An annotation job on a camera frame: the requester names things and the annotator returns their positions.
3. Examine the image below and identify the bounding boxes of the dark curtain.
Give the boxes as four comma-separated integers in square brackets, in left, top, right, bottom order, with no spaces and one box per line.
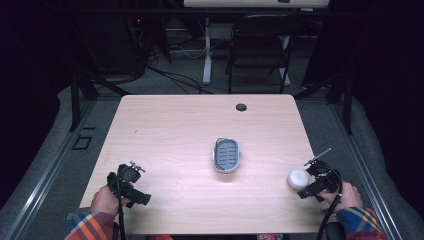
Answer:
[351,0,424,214]
[0,0,73,208]

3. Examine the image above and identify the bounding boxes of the black folding chair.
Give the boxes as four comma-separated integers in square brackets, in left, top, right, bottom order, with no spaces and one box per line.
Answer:
[226,13,303,95]

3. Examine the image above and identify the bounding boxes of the person's left hand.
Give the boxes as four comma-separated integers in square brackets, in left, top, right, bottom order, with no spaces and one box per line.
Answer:
[89,184,130,218]

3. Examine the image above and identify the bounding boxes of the person's right hand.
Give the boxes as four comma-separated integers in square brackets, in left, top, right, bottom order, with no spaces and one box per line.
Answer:
[316,180,364,212]

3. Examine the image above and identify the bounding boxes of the aluminium floor rail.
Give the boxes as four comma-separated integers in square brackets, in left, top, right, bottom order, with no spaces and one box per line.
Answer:
[1,99,98,240]
[327,99,405,240]

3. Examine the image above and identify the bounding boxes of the white round soap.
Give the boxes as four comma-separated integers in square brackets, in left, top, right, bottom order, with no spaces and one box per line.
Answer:
[286,168,311,192]

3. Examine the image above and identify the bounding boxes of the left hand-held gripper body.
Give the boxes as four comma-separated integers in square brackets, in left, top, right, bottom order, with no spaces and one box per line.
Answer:
[106,162,152,210]

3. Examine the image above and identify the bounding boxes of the grey oval soap dish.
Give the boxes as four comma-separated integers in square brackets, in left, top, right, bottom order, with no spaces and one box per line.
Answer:
[212,136,243,175]

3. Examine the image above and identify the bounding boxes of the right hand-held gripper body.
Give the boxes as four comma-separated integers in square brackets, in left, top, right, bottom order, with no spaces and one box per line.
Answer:
[297,160,343,200]

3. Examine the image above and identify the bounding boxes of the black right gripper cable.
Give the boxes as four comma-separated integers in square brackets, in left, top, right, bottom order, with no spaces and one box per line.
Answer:
[315,168,345,240]

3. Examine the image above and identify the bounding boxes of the black floor cables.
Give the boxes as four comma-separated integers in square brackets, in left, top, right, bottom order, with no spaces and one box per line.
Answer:
[145,39,215,96]

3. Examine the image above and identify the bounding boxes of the black metal frame stand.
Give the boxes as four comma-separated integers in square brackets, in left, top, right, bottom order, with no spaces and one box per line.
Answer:
[292,70,355,136]
[67,64,132,133]

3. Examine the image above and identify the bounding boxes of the dark equipment box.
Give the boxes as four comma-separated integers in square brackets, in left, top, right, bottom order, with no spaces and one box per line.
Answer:
[78,12,149,77]

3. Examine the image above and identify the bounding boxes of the white desk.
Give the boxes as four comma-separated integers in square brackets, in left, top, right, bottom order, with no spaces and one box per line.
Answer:
[182,0,331,87]

